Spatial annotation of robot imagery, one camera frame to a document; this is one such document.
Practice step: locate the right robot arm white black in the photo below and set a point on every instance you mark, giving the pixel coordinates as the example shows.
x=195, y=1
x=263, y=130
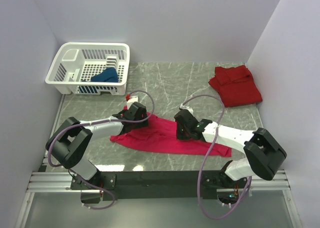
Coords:
x=263, y=154

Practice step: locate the black base beam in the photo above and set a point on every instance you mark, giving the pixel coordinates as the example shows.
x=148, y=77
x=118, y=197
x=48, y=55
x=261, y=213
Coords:
x=166, y=184

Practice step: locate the white plastic basket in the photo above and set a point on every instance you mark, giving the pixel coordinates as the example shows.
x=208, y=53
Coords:
x=76, y=63

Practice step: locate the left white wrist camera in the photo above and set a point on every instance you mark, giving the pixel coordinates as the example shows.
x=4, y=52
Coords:
x=130, y=99

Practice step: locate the aluminium rail frame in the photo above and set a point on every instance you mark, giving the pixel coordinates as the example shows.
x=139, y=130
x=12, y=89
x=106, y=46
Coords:
x=51, y=203

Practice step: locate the pink t shirt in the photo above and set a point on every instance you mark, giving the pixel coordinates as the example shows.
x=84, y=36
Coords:
x=160, y=137

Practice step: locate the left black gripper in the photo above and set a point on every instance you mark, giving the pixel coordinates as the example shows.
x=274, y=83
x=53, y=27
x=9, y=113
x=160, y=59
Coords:
x=141, y=124

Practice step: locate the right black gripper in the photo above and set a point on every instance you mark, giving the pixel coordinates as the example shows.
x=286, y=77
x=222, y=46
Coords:
x=179, y=135

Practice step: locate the blue t shirt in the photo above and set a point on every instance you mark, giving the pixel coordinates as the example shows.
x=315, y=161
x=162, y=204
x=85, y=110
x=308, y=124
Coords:
x=109, y=75

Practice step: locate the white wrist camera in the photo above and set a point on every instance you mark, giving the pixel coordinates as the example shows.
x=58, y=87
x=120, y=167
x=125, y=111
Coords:
x=188, y=108
x=130, y=99

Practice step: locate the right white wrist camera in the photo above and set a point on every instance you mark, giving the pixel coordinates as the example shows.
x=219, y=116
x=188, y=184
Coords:
x=188, y=108

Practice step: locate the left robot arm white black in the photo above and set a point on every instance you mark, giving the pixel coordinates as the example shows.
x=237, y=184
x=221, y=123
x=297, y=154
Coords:
x=69, y=143

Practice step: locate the dark red folded t shirt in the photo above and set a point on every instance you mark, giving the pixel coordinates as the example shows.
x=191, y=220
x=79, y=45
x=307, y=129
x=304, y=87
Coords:
x=235, y=86

